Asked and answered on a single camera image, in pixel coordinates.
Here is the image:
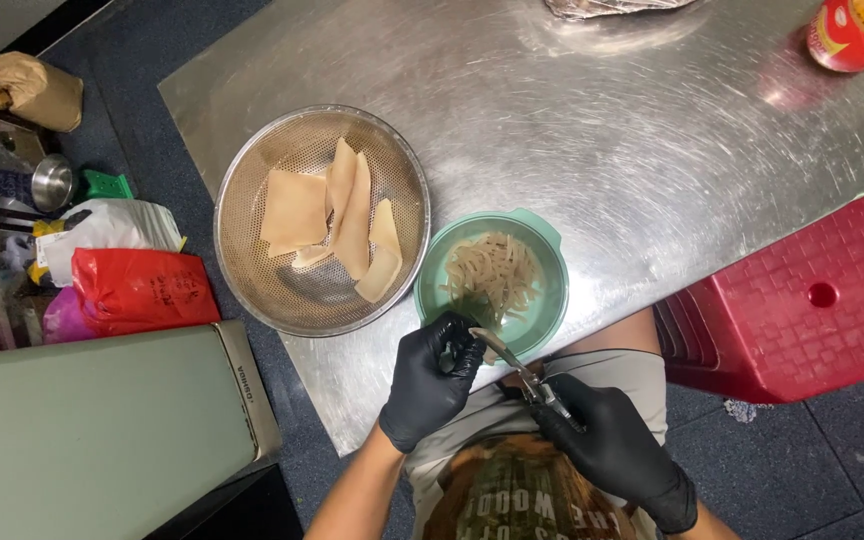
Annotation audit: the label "brown paper bag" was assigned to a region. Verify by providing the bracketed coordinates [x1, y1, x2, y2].
[0, 51, 84, 134]

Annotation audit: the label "crinkled foil wrap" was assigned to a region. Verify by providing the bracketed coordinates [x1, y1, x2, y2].
[543, 0, 699, 20]

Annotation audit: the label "steel scissors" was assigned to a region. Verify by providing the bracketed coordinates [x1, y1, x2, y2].
[469, 327, 587, 435]

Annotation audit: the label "red labelled jar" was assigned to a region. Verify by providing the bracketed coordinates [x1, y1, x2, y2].
[807, 0, 864, 74]

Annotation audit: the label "heap of beige cut strips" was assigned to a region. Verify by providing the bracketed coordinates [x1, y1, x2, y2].
[439, 231, 546, 327]

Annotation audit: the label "grey-green appliance box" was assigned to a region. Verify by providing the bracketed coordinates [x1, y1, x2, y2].
[0, 320, 283, 540]

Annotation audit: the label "pink plastic bag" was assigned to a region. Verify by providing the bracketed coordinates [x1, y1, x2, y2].
[42, 285, 99, 345]

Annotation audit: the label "person's left hand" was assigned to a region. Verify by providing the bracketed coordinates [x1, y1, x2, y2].
[378, 311, 487, 455]

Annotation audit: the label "person's grey printed shirt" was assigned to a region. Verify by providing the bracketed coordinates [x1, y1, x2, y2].
[405, 348, 669, 540]

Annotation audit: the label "pile of pale beige sheets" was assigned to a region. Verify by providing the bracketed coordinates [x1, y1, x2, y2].
[259, 137, 405, 304]

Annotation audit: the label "white crumpled scrap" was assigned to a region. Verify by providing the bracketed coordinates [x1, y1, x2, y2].
[724, 399, 774, 423]

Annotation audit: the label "person's right hand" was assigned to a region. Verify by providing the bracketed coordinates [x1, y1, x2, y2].
[529, 372, 678, 513]

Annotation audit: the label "green plastic bowl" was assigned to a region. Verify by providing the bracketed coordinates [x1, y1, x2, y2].
[413, 207, 570, 365]

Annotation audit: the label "perforated steel colander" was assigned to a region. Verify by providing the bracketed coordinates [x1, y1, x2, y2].
[212, 104, 432, 339]

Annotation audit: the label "red plastic bag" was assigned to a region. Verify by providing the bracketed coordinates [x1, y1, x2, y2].
[72, 247, 222, 339]

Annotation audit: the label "person's bare leg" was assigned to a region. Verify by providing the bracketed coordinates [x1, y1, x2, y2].
[552, 307, 663, 358]

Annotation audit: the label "white plastic bag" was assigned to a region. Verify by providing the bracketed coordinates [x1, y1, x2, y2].
[34, 198, 187, 288]

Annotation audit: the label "red plastic stool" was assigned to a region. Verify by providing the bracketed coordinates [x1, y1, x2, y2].
[653, 196, 864, 405]

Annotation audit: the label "small steel cup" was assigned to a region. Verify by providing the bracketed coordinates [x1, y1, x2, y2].
[30, 153, 78, 213]

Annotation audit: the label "green plastic piece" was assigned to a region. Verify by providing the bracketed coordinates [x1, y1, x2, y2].
[75, 168, 135, 204]

